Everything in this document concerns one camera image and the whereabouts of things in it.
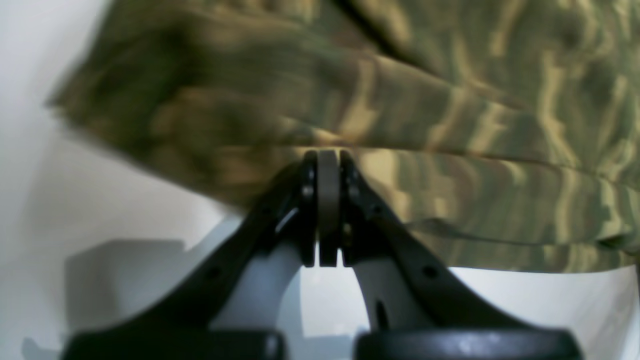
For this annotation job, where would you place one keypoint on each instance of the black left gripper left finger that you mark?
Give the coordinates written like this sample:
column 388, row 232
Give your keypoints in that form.
column 227, row 308

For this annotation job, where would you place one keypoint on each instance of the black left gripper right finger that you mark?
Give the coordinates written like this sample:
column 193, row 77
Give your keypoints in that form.
column 418, row 309

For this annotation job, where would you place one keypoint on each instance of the camouflage t-shirt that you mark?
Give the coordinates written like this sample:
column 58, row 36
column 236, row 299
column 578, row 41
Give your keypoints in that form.
column 504, row 133

